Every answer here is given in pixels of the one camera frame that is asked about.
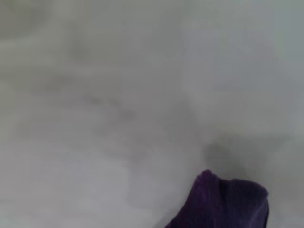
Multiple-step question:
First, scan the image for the purple rag with black trim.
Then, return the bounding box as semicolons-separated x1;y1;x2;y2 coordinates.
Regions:
163;169;270;228

